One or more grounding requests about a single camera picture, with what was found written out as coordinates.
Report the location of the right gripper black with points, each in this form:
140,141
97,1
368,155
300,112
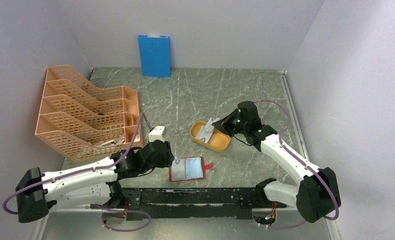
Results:
224,124

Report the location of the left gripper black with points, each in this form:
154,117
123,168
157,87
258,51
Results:
167,158

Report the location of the yellow oval tray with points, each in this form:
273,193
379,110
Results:
218,142

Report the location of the red leather card holder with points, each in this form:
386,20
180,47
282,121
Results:
195,168

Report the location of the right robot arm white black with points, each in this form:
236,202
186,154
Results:
315,193

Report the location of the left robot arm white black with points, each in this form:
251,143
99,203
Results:
39,193

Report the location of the silver VIP credit card stack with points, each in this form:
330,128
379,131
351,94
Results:
204,136

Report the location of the orange mesh file organizer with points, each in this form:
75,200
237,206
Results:
82,121

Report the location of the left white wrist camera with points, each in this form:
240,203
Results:
157,134

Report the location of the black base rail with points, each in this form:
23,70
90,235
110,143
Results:
176,203

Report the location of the aluminium frame rail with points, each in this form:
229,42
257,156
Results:
294,119

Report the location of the blue folder against wall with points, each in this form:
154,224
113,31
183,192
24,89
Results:
155,58

